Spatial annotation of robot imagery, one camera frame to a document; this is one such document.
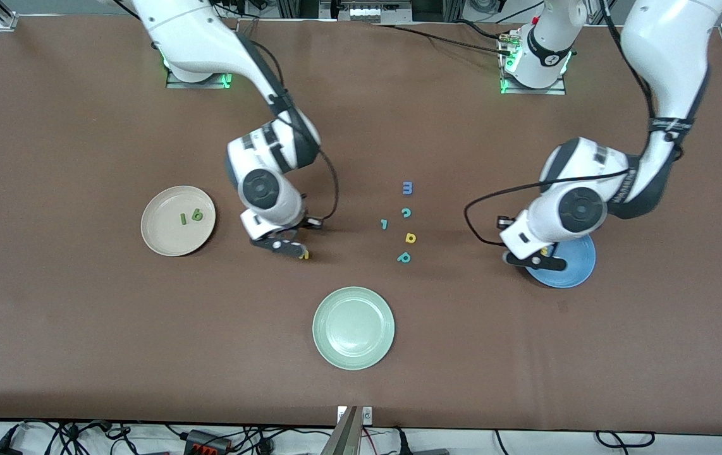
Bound blue plate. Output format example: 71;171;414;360
524;235;597;289

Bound brown table cover sheet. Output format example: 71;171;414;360
0;15;722;437

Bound pale green plate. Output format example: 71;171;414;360
312;286;396;371

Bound beige brown plate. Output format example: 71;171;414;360
140;185;217;257

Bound silver control device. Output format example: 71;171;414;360
320;0;413;25

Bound black power strip red switches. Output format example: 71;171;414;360
183;429;233;453

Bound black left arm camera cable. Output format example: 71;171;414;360
463;0;684;247

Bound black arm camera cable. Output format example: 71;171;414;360
463;0;684;247
235;32;341;222

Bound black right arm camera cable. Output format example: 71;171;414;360
235;32;341;222

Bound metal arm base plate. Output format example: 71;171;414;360
499;28;567;95
166;63;234;89

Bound black cable on table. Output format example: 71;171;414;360
453;19;518;41
370;23;513;58

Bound grey metal camera post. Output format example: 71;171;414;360
321;406;362;455

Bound black looped floor cable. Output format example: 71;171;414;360
595;430;656;449

